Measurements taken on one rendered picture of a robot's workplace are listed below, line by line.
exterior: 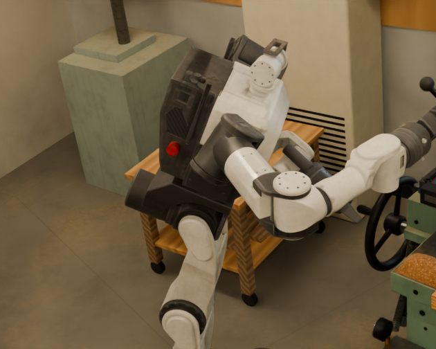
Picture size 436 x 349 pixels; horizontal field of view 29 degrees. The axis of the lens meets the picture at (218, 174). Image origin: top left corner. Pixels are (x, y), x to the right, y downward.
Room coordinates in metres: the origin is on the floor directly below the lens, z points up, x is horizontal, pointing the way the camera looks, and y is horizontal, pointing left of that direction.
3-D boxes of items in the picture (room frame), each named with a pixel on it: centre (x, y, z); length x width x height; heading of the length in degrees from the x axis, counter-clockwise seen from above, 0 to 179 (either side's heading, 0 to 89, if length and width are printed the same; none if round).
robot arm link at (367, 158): (1.59, -0.34, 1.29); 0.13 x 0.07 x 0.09; 126
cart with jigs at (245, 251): (3.10, -0.05, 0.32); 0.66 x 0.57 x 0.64; 141
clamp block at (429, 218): (1.92, -0.60, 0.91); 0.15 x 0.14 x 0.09; 133
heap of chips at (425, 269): (1.68, -0.49, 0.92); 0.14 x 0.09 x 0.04; 43
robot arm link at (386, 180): (1.64, -0.38, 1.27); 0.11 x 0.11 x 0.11; 43
